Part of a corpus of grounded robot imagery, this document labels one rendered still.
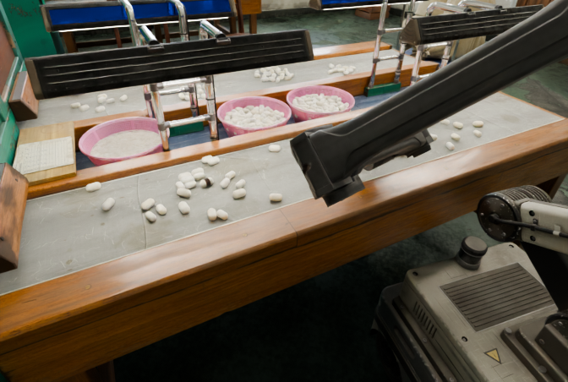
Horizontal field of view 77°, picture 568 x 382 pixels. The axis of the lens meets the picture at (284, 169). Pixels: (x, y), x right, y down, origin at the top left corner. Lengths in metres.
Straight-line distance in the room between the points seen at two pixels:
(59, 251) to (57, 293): 0.14
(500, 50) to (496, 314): 0.89
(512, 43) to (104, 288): 0.72
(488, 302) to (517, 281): 0.14
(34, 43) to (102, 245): 2.79
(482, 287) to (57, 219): 1.15
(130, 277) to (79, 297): 0.09
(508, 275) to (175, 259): 0.97
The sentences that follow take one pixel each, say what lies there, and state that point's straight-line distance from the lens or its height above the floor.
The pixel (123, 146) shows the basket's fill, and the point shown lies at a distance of 1.25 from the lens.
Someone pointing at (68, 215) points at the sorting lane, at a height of 0.74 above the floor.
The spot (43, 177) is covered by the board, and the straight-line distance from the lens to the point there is 1.12.
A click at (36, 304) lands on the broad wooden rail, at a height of 0.76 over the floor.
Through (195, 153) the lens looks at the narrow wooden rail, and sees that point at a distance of 1.09.
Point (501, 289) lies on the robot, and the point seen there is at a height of 0.48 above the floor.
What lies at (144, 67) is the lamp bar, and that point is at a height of 1.08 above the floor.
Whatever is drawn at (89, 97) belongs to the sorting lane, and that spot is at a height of 0.74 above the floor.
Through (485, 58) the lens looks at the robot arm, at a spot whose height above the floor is 1.23.
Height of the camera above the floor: 1.33
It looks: 35 degrees down
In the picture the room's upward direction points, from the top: 1 degrees clockwise
